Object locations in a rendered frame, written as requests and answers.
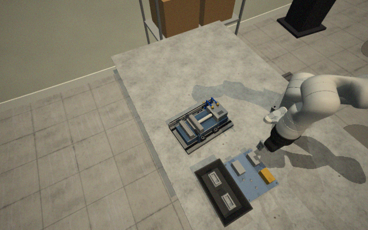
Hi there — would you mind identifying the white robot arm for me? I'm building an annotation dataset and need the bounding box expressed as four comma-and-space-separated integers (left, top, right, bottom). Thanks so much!
281, 72, 368, 131

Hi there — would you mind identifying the yellow brass block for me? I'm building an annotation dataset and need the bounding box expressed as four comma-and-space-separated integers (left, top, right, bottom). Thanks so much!
258, 168, 275, 185

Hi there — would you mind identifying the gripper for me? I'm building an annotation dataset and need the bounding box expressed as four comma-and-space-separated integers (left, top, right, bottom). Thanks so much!
256, 107, 305, 152

